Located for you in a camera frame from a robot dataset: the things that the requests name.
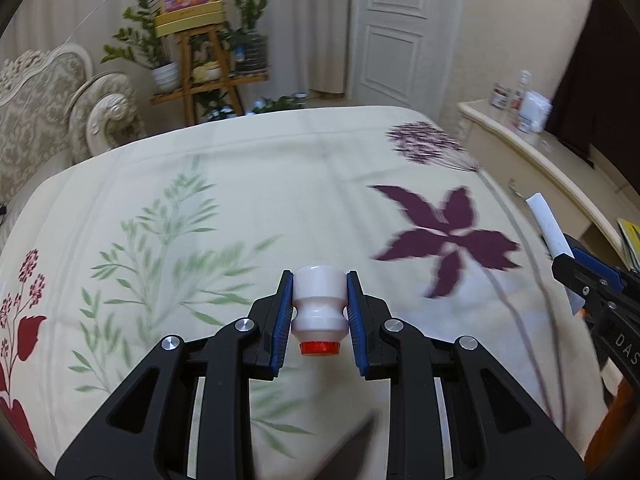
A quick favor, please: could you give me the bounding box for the white paper strip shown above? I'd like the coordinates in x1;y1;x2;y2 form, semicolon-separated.
526;193;591;318

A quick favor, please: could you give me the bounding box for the white bottle red cap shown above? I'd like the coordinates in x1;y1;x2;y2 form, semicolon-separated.
291;264;348;356

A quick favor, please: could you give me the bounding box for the yellow blue book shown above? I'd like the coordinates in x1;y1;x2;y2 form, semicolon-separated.
617;218;640;271

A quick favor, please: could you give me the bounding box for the cream TV cabinet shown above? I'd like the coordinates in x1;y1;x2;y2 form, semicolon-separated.
457;100;639;266

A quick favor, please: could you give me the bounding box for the dark cloth covered TV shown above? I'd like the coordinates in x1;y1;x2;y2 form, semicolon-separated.
546;0;639;188

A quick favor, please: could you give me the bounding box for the white spray bottle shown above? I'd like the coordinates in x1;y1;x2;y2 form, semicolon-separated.
508;70;532;127

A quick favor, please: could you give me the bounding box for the white plastic jug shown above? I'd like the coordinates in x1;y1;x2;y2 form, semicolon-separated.
516;91;552;133

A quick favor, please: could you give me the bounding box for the floral cream tablecloth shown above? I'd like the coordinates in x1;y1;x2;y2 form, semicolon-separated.
1;106;606;470

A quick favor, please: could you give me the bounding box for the small dark jar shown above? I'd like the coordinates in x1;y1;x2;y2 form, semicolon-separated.
489;84;510;110

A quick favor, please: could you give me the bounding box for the cream ornate sofa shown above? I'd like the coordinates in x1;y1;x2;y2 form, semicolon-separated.
1;44;145;224

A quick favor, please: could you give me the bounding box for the white panel door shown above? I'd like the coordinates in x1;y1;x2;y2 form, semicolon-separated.
347;0;463;118

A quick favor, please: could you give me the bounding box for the floor green plant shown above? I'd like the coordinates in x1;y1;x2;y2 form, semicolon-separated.
252;92;307;114

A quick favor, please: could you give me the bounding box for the wooden plant stand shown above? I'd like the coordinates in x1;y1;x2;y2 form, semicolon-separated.
150;25;268;126

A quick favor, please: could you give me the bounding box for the potted plant white pot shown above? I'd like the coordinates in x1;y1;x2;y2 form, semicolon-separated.
101;0;180;93

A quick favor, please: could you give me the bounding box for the tall plant dark pot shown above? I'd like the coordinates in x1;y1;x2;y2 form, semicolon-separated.
227;0;271;74

